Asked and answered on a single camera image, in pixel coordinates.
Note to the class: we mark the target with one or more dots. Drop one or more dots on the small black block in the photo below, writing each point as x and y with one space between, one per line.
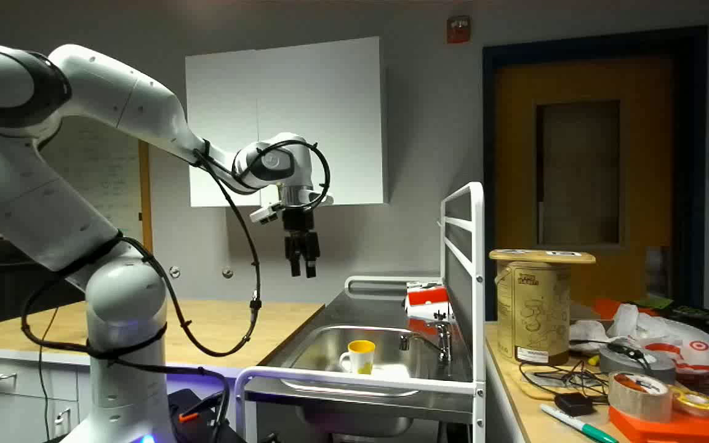
576 403

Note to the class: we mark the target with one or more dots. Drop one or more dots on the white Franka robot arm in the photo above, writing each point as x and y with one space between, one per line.
110 89

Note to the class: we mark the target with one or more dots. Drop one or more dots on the wood framed whiteboard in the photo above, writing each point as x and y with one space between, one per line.
118 181

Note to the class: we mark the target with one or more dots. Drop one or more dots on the wooden door with window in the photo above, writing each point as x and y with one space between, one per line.
584 164

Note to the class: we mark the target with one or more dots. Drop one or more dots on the white plate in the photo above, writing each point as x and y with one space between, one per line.
393 372

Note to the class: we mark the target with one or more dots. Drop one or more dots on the stainless steel sink unit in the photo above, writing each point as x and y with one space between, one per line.
322 345

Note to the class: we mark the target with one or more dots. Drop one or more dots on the white wall cabinet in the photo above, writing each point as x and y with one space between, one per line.
289 125

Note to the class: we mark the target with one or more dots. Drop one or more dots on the chrome faucet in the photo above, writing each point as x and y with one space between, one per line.
445 340

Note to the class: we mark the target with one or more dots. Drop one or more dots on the brown tape roll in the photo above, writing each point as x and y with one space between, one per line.
640 395

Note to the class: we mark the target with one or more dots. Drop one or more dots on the red and white box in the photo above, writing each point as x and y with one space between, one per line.
429 304

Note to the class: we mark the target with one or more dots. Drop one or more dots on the white drawer cabinet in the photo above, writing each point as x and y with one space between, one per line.
12 395

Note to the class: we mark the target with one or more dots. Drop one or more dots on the orange flat box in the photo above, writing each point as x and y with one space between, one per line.
676 428

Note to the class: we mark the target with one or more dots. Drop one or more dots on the green white marker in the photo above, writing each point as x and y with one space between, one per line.
580 425

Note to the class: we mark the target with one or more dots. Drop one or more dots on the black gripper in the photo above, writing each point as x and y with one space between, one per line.
302 219

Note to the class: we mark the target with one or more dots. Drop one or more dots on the white red plastic bag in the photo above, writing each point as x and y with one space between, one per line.
676 335

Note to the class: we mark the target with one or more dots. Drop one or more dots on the red fire alarm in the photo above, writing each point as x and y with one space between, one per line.
459 31

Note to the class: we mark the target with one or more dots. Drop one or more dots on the white mug yellow inside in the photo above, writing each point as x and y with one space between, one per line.
360 358

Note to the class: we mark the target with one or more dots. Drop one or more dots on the black robot base device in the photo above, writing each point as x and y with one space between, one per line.
195 415

